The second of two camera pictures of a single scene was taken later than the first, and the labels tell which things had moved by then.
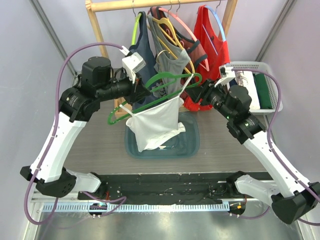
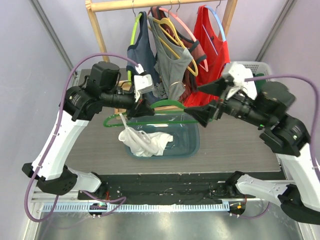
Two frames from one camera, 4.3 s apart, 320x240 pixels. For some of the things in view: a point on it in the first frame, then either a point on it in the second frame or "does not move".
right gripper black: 204,91 to 220,100
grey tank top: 171,60 does not move
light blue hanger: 214,11 does not move
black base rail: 168,187 does not move
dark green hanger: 110,119 to 142,123
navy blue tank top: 143,44 does not move
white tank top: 154,126 to 144,144
